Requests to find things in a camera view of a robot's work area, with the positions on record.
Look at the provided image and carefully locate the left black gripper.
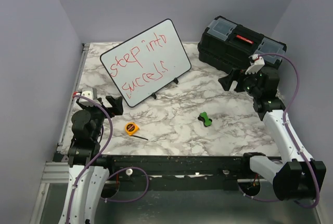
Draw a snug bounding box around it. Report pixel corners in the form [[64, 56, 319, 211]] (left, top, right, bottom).
[[78, 95, 123, 140]]

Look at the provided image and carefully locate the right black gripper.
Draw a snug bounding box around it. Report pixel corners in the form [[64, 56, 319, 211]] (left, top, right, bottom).
[[219, 67, 263, 98]]

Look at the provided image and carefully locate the green black whiteboard eraser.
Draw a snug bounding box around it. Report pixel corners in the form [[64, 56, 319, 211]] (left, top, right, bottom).
[[198, 112, 213, 127]]

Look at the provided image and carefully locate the white whiteboard with red writing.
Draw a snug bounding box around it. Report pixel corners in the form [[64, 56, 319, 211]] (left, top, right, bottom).
[[100, 19, 191, 108]]

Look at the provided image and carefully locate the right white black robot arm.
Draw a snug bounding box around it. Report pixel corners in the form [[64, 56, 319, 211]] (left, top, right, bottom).
[[218, 67, 326, 202]]

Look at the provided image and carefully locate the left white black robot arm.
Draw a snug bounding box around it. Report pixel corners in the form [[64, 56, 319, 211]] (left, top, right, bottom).
[[59, 94, 123, 223]]

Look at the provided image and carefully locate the orange tape measure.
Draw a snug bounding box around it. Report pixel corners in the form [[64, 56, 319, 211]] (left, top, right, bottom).
[[125, 122, 148, 140]]

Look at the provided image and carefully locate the black plastic toolbox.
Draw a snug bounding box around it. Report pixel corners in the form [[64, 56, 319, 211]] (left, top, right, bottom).
[[197, 16, 287, 74]]

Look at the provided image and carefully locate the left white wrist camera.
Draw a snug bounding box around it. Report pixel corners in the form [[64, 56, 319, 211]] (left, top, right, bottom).
[[73, 87, 97, 107]]

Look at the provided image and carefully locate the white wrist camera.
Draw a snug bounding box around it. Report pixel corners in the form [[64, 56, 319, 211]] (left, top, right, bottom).
[[245, 54, 265, 75], [73, 87, 97, 107]]

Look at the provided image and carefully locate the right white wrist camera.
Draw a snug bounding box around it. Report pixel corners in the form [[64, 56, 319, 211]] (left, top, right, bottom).
[[245, 54, 265, 75]]

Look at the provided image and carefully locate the black wire easel stand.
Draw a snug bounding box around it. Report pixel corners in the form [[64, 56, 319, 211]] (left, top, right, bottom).
[[150, 77, 179, 100]]

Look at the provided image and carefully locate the black front mounting rail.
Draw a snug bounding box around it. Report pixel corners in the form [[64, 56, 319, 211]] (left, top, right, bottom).
[[102, 154, 255, 195]]

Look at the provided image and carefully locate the aluminium frame extrusion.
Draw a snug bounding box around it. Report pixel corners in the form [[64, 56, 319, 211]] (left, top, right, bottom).
[[28, 43, 91, 224]]

